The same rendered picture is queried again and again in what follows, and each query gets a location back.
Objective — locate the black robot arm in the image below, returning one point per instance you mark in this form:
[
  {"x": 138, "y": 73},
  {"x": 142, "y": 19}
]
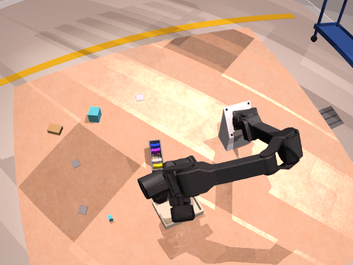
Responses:
[{"x": 198, "y": 177}]

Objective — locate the white fuse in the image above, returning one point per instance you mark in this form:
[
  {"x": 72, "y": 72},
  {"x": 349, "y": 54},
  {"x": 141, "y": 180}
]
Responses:
[{"x": 157, "y": 161}]

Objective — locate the small brown block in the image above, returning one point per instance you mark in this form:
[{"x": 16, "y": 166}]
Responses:
[{"x": 55, "y": 129}]

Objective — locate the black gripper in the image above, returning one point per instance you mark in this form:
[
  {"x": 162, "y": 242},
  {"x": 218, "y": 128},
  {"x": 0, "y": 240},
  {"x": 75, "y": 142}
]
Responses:
[{"x": 181, "y": 210}]

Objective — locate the purple fuse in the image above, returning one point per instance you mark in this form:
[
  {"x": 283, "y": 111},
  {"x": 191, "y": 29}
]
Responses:
[{"x": 155, "y": 151}]

